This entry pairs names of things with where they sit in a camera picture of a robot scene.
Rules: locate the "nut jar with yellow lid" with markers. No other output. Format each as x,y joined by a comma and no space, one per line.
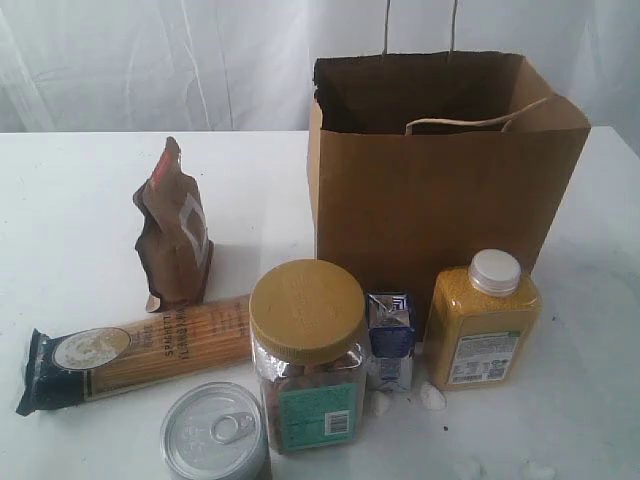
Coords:
310,350

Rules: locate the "brown paper bag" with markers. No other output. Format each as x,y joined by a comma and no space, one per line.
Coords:
418,161

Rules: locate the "yellow grain bottle white cap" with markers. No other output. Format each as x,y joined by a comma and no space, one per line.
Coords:
479,320

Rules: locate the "silver pull-tab tin can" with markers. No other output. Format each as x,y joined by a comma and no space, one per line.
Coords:
216,431

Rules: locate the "brown coffee pouch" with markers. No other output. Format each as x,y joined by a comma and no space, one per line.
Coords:
174,247

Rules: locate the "blue white milk carton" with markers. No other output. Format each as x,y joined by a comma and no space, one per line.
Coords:
392,334

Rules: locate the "spaghetti pasta package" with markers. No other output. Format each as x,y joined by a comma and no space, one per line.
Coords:
102,362

